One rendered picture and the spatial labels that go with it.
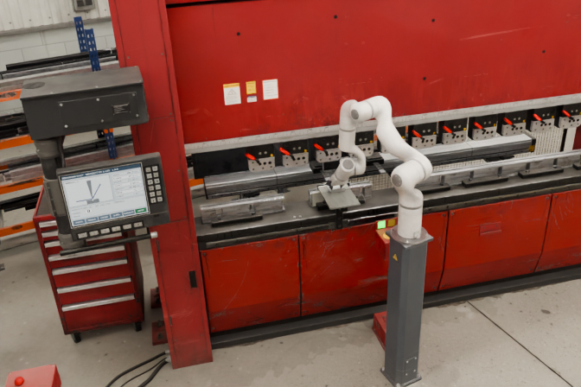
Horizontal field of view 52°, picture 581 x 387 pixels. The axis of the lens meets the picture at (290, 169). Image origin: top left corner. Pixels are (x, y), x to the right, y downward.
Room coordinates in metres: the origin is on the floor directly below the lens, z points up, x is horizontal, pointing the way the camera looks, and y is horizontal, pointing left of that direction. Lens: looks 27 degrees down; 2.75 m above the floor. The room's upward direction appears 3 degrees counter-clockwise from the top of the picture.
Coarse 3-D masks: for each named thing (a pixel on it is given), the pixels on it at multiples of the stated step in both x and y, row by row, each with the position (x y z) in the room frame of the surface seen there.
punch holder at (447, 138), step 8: (448, 120) 3.32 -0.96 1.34; (456, 120) 3.33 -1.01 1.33; (464, 120) 3.34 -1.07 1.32; (440, 128) 3.36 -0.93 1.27; (448, 128) 3.32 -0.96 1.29; (456, 128) 3.33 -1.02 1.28; (440, 136) 3.36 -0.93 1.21; (448, 136) 3.31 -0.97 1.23; (456, 136) 3.34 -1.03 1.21; (464, 136) 3.34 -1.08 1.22; (448, 144) 3.32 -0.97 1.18
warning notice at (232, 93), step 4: (228, 84) 3.05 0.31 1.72; (232, 84) 3.05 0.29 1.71; (236, 84) 3.06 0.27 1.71; (224, 88) 3.05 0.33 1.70; (228, 88) 3.05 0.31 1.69; (232, 88) 3.05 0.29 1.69; (236, 88) 3.06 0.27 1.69; (224, 92) 3.05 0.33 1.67; (228, 92) 3.05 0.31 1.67; (232, 92) 3.05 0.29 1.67; (236, 92) 3.06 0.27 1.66; (228, 96) 3.05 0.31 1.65; (232, 96) 3.05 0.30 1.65; (236, 96) 3.06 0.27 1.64; (228, 100) 3.05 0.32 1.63; (232, 100) 3.05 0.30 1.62; (236, 100) 3.06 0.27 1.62; (228, 104) 3.05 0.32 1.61; (232, 104) 3.05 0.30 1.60
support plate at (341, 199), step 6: (324, 192) 3.11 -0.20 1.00; (342, 192) 3.10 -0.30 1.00; (348, 192) 3.09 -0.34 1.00; (324, 198) 3.04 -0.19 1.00; (330, 198) 3.03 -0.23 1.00; (336, 198) 3.03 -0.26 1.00; (342, 198) 3.03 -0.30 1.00; (348, 198) 3.02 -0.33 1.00; (354, 198) 3.02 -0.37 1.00; (330, 204) 2.96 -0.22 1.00; (336, 204) 2.96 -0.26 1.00; (342, 204) 2.96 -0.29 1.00; (348, 204) 2.95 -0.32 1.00; (354, 204) 2.95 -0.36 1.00; (360, 204) 2.95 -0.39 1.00
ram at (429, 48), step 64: (256, 0) 3.09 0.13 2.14; (320, 0) 3.16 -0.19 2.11; (384, 0) 3.23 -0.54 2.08; (448, 0) 3.31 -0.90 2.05; (512, 0) 3.39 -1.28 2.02; (576, 0) 3.47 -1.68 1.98; (192, 64) 3.01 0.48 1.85; (256, 64) 3.08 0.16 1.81; (320, 64) 3.16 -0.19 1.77; (384, 64) 3.23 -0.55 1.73; (448, 64) 3.31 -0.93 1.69; (512, 64) 3.40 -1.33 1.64; (576, 64) 3.49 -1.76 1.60; (192, 128) 3.01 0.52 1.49; (256, 128) 3.08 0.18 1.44
